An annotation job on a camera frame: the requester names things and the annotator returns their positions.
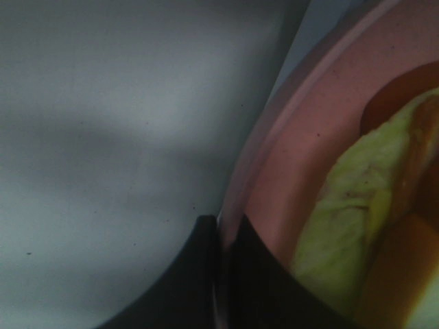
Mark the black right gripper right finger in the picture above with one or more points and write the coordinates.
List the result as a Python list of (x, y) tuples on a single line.
[(262, 294)]

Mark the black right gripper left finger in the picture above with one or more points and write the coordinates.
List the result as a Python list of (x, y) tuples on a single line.
[(183, 297)]

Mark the sandwich with lettuce and bacon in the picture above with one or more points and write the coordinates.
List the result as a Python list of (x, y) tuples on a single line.
[(369, 183)]

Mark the pink round plate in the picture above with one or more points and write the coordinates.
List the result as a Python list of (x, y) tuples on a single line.
[(371, 63)]

